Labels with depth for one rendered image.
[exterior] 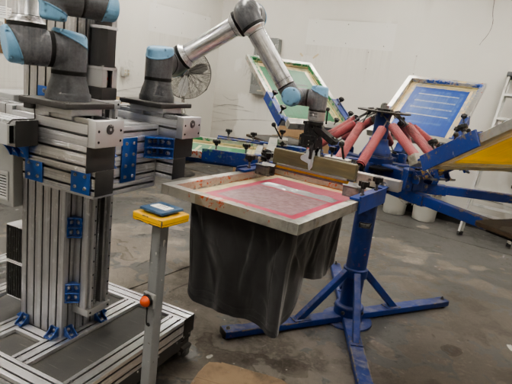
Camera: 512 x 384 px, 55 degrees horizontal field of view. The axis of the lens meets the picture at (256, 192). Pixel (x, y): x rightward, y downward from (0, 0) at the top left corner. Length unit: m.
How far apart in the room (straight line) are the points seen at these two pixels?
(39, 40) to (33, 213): 0.80
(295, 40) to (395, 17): 1.37
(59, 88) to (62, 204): 0.54
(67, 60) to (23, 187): 0.70
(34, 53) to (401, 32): 5.16
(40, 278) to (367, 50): 5.10
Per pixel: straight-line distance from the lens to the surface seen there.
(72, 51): 1.79
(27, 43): 1.76
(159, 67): 2.17
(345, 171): 2.12
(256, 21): 2.07
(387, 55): 6.43
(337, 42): 6.69
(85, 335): 2.40
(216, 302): 1.93
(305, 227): 1.57
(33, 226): 2.29
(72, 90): 1.79
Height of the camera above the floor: 1.43
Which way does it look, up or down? 13 degrees down
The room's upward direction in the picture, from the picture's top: 7 degrees clockwise
